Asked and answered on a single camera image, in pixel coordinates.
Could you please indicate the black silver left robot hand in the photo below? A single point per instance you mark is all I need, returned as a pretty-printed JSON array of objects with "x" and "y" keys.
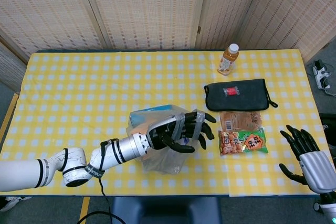
[{"x": 164, "y": 130}]

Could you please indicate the green peanut snack packet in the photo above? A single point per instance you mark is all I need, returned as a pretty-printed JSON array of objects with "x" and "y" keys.
[{"x": 241, "y": 142}]

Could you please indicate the brown snack packet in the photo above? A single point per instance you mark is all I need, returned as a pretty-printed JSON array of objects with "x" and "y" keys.
[{"x": 241, "y": 120}]

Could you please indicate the dark green cloth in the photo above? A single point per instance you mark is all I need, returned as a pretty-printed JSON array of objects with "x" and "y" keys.
[{"x": 249, "y": 100}]

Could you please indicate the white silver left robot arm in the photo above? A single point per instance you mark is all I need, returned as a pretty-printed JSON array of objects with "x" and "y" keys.
[{"x": 76, "y": 161}]

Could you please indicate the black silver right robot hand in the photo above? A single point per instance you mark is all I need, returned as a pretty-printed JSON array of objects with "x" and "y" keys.
[{"x": 312, "y": 161}]

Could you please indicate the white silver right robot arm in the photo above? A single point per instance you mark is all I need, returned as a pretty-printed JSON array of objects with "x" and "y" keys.
[{"x": 328, "y": 205}]

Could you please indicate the blue flat packet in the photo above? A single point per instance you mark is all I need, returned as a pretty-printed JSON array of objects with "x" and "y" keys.
[{"x": 149, "y": 115}]

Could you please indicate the orange juice bottle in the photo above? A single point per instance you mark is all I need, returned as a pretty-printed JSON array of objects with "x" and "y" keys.
[{"x": 227, "y": 62}]

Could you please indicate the white power strip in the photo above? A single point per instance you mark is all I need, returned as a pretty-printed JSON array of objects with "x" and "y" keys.
[{"x": 320, "y": 75}]

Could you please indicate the dark robot base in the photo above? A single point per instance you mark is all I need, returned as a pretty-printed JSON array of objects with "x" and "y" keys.
[{"x": 168, "y": 211}]

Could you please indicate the clear plastic bag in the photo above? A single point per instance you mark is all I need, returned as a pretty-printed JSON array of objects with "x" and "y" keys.
[{"x": 162, "y": 163}]

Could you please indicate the yellow checkered tablecloth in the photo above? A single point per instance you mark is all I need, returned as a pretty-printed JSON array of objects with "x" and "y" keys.
[{"x": 78, "y": 90}]

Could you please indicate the woven folding screen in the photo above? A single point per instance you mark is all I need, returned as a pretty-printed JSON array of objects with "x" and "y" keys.
[{"x": 144, "y": 9}]

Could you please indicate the red wrapped candy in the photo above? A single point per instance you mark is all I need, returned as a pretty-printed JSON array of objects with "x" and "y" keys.
[{"x": 231, "y": 91}]

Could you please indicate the white shoe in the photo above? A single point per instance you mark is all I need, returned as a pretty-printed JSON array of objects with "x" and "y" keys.
[{"x": 11, "y": 203}]

